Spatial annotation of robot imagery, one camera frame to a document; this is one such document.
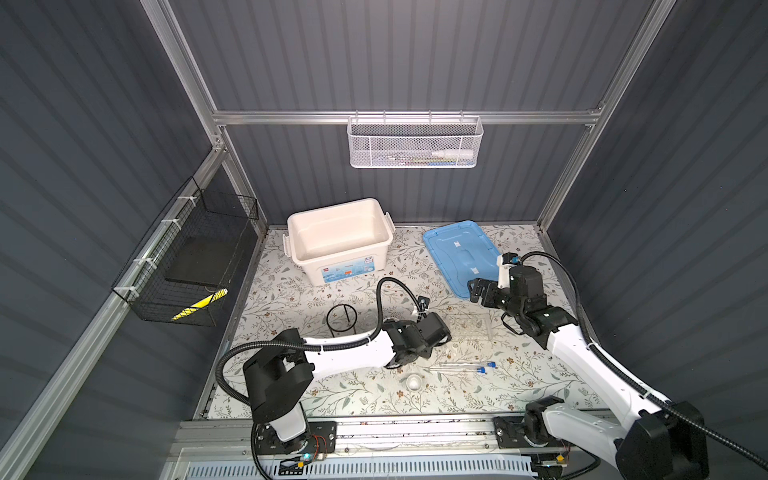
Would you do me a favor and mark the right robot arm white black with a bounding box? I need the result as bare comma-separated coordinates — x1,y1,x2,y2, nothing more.
467,253,767,479

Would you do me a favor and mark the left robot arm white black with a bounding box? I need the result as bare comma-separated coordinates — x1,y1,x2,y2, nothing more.
215,277,452,453

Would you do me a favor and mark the blue plastic box lid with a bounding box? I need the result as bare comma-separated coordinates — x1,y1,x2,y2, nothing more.
423,220,501,300

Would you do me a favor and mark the white plastic storage box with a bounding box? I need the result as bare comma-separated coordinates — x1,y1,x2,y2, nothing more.
282,198,396,287

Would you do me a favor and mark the white bottle in basket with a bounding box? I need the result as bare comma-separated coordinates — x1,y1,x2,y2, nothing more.
431,149,475,162

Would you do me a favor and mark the black foam pad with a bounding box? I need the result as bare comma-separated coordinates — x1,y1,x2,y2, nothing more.
165,237,235,287

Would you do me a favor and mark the yellow black striped tape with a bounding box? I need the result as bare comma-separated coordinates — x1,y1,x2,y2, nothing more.
172,288,228,322

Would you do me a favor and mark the black wire ring stand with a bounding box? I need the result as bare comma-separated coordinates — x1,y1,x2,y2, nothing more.
325,303,358,338

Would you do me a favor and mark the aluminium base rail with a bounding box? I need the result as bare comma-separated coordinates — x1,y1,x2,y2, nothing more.
160,412,618,479

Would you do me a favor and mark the white wire mesh basket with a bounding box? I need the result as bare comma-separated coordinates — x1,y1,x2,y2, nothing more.
346,114,484,169

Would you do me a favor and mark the black wire wall basket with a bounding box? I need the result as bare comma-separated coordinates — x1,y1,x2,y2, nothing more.
113,181,260,327

